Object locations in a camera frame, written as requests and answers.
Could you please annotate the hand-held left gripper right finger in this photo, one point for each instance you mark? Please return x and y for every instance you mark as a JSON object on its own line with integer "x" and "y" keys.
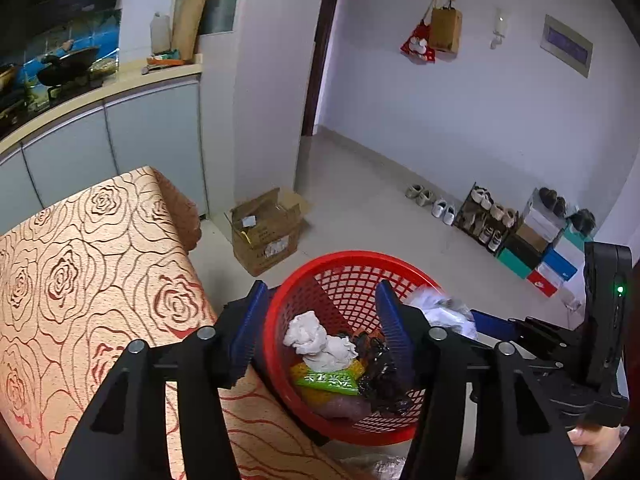
{"x": 395, "y": 325}

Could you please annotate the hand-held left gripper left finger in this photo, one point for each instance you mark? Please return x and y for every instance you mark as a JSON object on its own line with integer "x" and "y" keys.
{"x": 250, "y": 330}

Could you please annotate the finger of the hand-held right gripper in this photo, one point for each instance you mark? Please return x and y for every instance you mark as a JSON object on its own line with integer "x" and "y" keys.
{"x": 495, "y": 325}

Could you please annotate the clear plastic bag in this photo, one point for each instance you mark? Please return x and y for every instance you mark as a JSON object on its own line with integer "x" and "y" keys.
{"x": 440, "y": 312}

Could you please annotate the white paper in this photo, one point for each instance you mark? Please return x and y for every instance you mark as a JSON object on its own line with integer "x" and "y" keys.
{"x": 332, "y": 352}

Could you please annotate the large black plastic bag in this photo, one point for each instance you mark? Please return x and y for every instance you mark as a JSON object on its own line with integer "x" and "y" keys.
{"x": 385, "y": 395}

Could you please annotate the green wrapper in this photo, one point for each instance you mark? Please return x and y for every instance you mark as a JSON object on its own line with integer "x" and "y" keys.
{"x": 327, "y": 382}

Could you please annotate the red plastic basket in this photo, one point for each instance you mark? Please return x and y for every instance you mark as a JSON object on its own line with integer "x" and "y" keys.
{"x": 360, "y": 432}

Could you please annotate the person's right hand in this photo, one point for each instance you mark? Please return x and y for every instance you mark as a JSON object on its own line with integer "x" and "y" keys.
{"x": 597, "y": 447}

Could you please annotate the white power adapter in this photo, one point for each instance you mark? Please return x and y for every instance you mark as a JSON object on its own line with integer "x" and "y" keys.
{"x": 572, "y": 304}

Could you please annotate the stack of shoe boxes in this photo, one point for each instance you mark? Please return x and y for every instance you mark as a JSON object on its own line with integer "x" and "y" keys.
{"x": 545, "y": 255}

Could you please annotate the cardboard box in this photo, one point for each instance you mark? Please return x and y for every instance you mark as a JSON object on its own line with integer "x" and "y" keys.
{"x": 265, "y": 245}

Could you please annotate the group of assorted shoes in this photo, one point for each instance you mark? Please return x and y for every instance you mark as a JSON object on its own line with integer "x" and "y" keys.
{"x": 487, "y": 220}

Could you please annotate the dark grey shoe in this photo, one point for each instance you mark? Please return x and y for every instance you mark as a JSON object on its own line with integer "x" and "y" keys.
{"x": 582, "y": 221}

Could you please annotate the white shoe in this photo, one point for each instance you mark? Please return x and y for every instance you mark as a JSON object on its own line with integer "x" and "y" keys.
{"x": 439, "y": 208}
{"x": 449, "y": 215}

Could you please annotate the black shoe rack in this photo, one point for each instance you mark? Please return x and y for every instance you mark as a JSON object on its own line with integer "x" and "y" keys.
{"x": 467, "y": 200}

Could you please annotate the beige shoe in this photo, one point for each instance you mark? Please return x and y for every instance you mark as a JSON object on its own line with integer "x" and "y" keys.
{"x": 426, "y": 198}
{"x": 414, "y": 193}

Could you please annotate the dark brown shoe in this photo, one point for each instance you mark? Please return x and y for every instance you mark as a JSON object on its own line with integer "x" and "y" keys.
{"x": 546, "y": 199}
{"x": 560, "y": 206}

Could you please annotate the translucent plastic sheet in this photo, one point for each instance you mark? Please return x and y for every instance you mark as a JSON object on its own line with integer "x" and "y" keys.
{"x": 375, "y": 467}

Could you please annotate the grey base cabinets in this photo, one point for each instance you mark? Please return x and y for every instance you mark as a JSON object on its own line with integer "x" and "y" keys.
{"x": 150, "y": 130}

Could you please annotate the beige kitchen countertop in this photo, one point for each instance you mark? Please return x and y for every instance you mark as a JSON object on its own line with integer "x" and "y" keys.
{"x": 125, "y": 82}

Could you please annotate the red hanging bag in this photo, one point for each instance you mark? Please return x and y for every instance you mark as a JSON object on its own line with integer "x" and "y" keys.
{"x": 417, "y": 45}

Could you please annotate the small orange green item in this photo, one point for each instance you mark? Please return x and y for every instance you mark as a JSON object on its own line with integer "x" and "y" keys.
{"x": 167, "y": 60}

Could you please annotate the white intercom phone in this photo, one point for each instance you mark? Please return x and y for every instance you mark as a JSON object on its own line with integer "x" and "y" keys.
{"x": 498, "y": 27}

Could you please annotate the brown paper bag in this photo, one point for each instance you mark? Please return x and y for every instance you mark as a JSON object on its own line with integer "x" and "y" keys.
{"x": 446, "y": 30}

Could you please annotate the black gas stove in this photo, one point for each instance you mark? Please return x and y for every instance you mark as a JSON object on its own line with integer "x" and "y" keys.
{"x": 50, "y": 97}

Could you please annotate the translucent plastic jug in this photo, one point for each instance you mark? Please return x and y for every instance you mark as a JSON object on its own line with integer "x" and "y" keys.
{"x": 160, "y": 35}

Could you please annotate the black wok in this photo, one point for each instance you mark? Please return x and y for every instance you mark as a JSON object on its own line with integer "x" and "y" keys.
{"x": 67, "y": 70}

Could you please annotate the wooden cutting board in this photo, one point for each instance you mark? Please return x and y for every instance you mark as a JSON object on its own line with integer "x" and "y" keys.
{"x": 192, "y": 15}

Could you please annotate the dark door frame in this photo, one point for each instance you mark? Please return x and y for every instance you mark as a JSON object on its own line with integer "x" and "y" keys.
{"x": 320, "y": 50}

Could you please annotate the grey wall panel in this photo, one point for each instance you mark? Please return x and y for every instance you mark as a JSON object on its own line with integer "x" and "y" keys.
{"x": 567, "y": 45}

